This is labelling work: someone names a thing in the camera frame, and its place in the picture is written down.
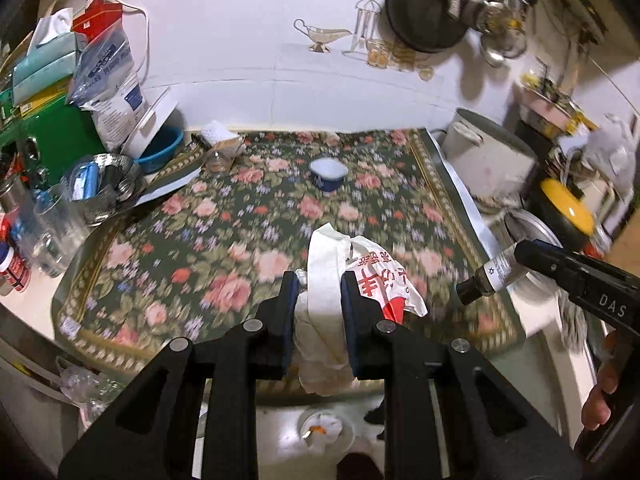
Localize dark cloth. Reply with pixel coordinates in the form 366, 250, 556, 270
364, 400, 387, 427

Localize clear glass jar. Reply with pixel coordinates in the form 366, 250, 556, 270
202, 141, 247, 177

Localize person's right hand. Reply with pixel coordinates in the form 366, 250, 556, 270
581, 360, 622, 432

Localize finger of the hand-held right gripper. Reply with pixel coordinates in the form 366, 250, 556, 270
514, 239, 583, 302

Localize black frying pan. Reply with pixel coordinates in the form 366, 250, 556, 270
385, 0, 471, 54

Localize gravy boat wall sticker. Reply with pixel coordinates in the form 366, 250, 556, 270
293, 18, 354, 54

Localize teal tissue box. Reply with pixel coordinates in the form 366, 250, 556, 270
11, 7, 87, 106

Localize clear bag of white powder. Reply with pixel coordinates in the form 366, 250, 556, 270
66, 27, 152, 152

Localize blue bowl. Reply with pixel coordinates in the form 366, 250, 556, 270
135, 125, 185, 174

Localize white rice cooker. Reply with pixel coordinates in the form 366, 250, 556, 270
442, 107, 539, 202

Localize red carton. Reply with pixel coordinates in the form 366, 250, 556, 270
71, 0, 124, 45

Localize black pot with yellow lid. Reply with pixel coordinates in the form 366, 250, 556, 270
530, 177, 597, 252

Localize steel strainer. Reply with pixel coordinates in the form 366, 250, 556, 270
500, 0, 529, 59

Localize white bottle with red label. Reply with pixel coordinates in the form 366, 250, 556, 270
0, 239, 32, 294

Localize white sponge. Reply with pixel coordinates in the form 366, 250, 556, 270
200, 120, 237, 147

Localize steel basin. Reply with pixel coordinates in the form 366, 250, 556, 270
502, 207, 564, 262

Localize dark bottle with white label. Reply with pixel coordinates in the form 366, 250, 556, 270
456, 246, 527, 307

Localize small white tissue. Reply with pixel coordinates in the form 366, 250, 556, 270
306, 411, 345, 450

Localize grey cloth bag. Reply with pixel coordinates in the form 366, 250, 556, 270
585, 112, 639, 197

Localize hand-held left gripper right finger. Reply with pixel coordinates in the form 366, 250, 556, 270
340, 270, 584, 480

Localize clear drinking glass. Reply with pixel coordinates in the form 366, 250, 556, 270
31, 185, 92, 279

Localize floral green table cloth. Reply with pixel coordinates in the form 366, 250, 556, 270
52, 127, 527, 392

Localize green box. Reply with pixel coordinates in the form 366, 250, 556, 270
0, 91, 107, 187

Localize white plate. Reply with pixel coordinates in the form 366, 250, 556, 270
122, 86, 180, 157

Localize steel ladle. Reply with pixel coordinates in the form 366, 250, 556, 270
479, 0, 507, 69

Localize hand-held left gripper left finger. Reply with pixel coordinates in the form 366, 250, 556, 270
57, 270, 302, 480

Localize white bowl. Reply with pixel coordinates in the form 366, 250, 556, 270
297, 406, 357, 455

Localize white blue yogurt cup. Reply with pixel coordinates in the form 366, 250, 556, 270
308, 157, 349, 196

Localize pink utensil holder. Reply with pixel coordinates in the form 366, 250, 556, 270
517, 74, 597, 137

